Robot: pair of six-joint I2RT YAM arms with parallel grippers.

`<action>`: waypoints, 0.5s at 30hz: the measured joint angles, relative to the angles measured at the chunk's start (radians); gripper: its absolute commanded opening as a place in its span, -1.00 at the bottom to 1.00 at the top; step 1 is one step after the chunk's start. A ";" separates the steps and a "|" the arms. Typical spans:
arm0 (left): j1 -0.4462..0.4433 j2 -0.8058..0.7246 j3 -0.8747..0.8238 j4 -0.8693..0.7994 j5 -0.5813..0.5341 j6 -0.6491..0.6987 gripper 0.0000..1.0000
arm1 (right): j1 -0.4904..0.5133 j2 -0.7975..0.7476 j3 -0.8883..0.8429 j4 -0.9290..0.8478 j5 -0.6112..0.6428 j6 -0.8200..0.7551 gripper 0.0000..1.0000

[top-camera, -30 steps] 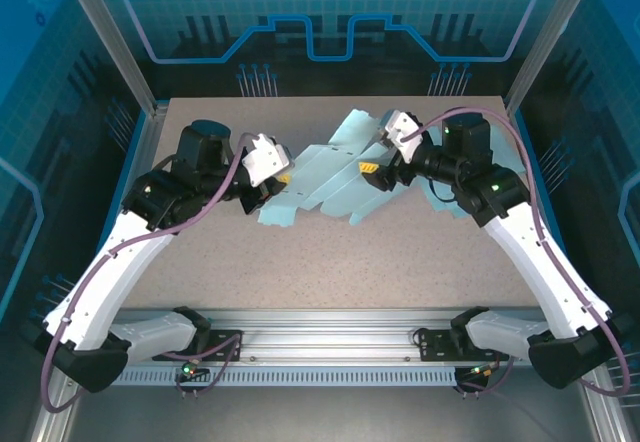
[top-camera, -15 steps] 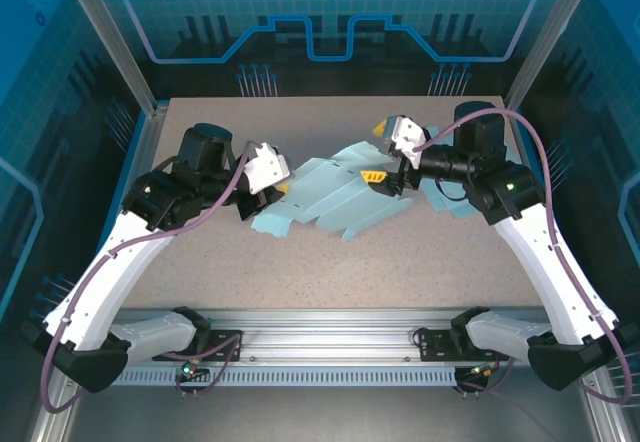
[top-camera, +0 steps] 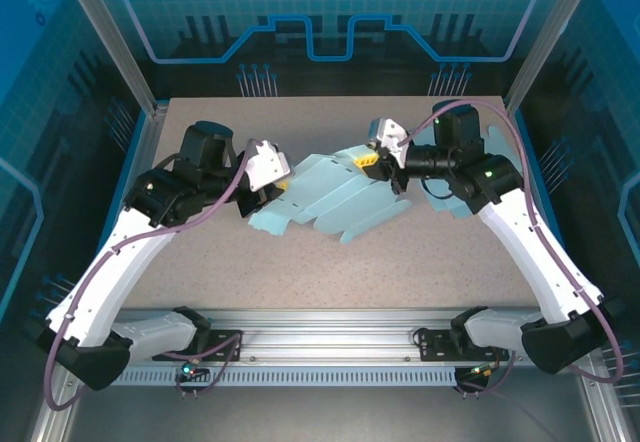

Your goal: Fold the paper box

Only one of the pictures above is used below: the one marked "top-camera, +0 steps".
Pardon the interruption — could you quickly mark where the blue table edge strip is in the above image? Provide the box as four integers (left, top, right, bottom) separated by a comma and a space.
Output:
510, 110, 551, 203
117, 110, 151, 203

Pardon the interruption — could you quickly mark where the small LED connector board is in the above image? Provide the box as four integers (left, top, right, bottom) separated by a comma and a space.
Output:
468, 361, 502, 379
180, 359, 210, 382

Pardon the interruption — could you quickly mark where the aluminium frame post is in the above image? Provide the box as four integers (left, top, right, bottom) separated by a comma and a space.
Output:
55, 0, 170, 116
503, 0, 605, 112

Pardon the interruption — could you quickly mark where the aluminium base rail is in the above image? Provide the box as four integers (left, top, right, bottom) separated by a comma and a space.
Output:
112, 306, 531, 369

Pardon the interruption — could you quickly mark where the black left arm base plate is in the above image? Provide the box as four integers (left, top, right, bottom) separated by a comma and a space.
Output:
152, 329, 245, 363

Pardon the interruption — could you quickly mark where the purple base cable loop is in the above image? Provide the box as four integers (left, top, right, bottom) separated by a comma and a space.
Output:
174, 332, 246, 399
453, 336, 516, 399

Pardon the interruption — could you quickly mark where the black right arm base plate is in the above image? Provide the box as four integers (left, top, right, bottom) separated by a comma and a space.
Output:
414, 328, 506, 363

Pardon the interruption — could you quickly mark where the slotted aluminium cable duct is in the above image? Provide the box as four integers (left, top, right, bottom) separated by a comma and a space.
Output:
112, 367, 459, 388

